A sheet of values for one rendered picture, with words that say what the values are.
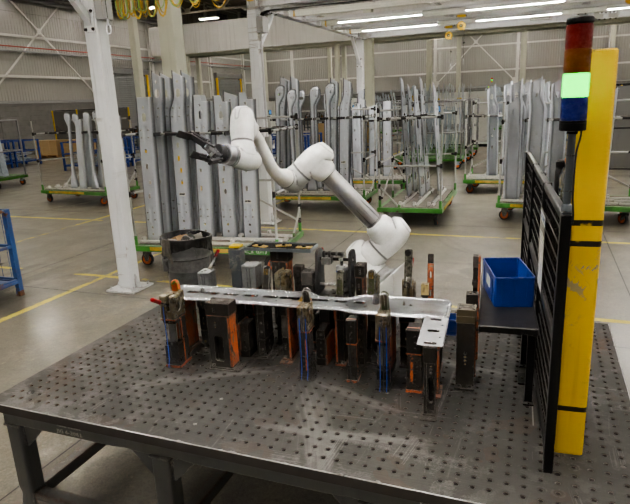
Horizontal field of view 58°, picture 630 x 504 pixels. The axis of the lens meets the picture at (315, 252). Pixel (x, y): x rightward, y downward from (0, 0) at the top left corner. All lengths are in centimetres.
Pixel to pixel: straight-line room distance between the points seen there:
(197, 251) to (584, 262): 398
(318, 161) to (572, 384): 166
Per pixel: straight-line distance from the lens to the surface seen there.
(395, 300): 261
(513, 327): 230
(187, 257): 534
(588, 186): 188
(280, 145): 1041
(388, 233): 313
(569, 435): 217
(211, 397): 252
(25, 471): 301
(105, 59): 621
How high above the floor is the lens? 189
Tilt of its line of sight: 15 degrees down
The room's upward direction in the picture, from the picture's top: 2 degrees counter-clockwise
